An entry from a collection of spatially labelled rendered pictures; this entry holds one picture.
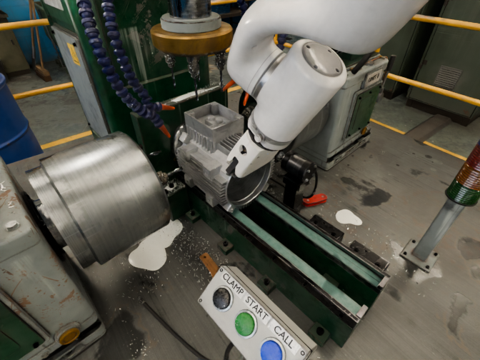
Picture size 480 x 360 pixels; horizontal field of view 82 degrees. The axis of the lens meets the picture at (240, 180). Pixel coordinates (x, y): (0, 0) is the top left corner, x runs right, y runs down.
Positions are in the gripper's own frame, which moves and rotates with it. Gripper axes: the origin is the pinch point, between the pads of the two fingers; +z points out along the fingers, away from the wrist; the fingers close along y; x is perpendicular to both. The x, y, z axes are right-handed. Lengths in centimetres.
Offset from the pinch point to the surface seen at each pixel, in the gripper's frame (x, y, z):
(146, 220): 2.2, -20.9, 6.7
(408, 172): -30, 72, 16
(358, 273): -33.5, 9.1, 0.3
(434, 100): -17, 321, 96
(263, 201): -7.6, 10.4, 15.2
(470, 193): -33.4, 33.3, -16.5
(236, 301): -18.9, -19.8, -9.1
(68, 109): 225, 25, 255
